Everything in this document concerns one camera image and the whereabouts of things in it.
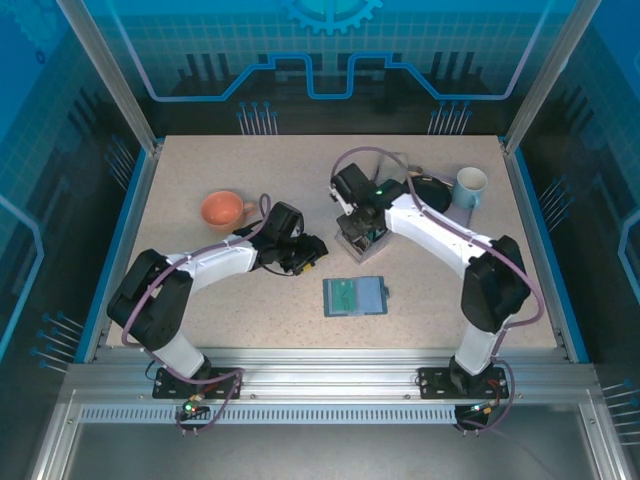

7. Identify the green VIP card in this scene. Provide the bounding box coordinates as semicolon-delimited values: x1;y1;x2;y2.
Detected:
331;278;358;313

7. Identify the clear acrylic card box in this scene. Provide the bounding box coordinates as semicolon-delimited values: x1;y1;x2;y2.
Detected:
335;219;392;265

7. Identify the wooden spoon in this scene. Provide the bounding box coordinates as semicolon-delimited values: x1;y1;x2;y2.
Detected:
407;164;456;189

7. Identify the orange ceramic cup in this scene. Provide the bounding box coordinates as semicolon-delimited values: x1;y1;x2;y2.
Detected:
199;190;257;232

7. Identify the black round plate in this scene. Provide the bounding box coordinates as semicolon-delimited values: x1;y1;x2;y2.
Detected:
412;177;454;214

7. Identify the lavender mat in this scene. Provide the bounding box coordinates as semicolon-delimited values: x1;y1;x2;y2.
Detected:
439;169;474;226

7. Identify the light blue mug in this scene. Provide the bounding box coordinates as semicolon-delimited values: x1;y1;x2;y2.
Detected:
452;166;489;210

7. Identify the grey metal front panel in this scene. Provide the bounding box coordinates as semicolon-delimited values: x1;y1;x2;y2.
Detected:
29;389;624;480

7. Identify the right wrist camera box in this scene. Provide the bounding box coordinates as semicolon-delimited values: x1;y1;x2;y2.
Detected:
327;184;354;214

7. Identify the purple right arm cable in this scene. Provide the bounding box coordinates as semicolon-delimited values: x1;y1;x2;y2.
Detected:
332;145;546;436

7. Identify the aluminium mounting rail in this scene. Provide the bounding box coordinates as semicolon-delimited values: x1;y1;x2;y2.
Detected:
64;347;599;409

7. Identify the slotted grey cable duct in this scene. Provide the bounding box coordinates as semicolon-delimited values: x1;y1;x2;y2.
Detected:
78;405;459;425

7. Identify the blue-edged aluminium side rail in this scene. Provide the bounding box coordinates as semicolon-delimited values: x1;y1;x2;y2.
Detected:
74;142;166;364
499;142;591;364

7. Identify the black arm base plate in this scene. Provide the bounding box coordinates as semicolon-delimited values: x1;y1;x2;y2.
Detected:
416;367;510;400
152;366;245;400

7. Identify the small wired connector board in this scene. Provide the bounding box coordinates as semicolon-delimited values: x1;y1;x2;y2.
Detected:
457;399;501;431
174;394;211;426

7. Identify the aluminium frame post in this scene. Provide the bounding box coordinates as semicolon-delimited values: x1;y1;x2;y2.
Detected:
54;0;164;154
502;0;604;154

